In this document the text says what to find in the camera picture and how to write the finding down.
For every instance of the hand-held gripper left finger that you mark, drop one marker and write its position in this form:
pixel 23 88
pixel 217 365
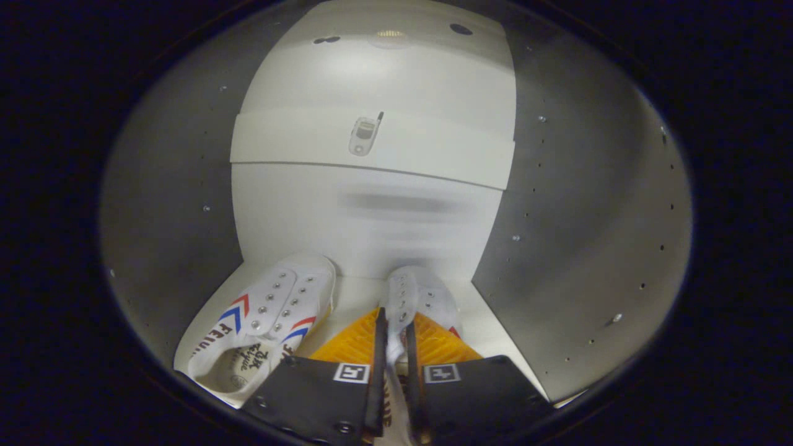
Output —
pixel 379 371

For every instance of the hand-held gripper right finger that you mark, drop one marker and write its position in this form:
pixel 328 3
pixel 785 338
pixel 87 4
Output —
pixel 414 384

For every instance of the white canvas shoe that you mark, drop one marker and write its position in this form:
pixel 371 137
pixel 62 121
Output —
pixel 279 303
pixel 427 297

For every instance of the white cabinet shelf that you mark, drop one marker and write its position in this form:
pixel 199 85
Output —
pixel 433 148

